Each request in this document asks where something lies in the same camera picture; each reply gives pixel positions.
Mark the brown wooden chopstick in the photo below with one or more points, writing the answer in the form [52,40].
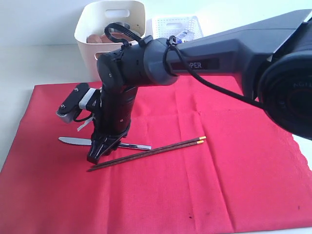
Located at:
[90,170]
[162,149]

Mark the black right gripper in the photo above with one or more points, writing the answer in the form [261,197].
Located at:
[112,121]

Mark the upper brown wooden chopstick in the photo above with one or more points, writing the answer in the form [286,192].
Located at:
[162,149]

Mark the red tablecloth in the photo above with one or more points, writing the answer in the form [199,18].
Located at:
[248,175]

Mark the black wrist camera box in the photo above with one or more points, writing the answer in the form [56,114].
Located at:
[81,98]

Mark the stainless steel cup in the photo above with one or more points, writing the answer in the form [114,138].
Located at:
[118,27]

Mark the brown wooden spoon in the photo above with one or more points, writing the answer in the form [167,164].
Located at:
[94,38]

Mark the brown wooden plate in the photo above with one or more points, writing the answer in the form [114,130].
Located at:
[105,39]

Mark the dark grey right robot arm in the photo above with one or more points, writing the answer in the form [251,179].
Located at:
[267,64]

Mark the blue white milk carton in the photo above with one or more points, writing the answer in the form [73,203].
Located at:
[185,36]

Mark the lower brown wooden chopstick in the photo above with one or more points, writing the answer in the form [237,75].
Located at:
[90,170]

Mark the steel table knife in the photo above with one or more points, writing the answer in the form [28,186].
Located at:
[87,142]

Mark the white perforated plastic basket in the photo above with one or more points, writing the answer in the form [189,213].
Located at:
[165,26]

